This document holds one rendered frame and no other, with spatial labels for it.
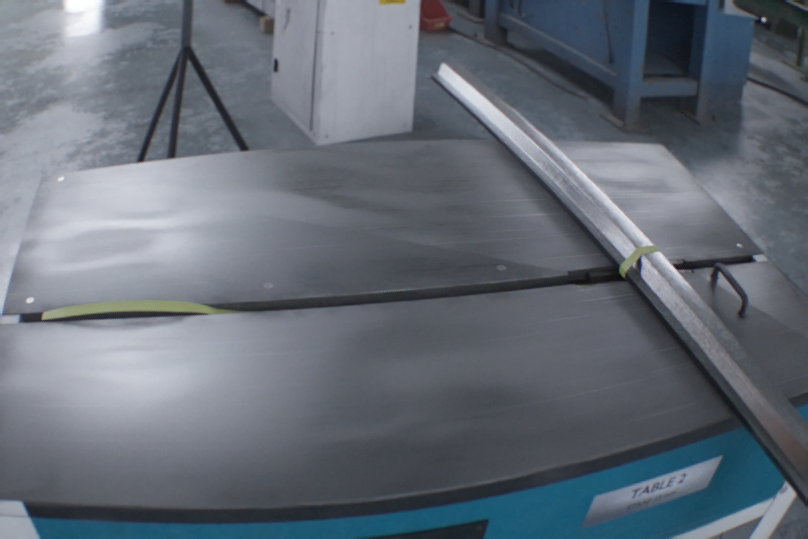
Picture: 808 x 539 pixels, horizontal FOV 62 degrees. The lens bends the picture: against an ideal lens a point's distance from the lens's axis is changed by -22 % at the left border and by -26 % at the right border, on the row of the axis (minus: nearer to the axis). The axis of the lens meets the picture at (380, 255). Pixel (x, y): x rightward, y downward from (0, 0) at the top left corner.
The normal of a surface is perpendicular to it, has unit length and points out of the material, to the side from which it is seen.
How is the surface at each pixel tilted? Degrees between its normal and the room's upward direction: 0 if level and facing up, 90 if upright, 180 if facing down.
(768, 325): 0
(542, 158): 75
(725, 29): 90
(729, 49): 90
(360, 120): 90
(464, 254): 0
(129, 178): 0
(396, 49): 90
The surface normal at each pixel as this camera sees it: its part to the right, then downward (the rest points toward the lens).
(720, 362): -0.90, -0.11
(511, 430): 0.05, -0.85
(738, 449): 0.22, 0.53
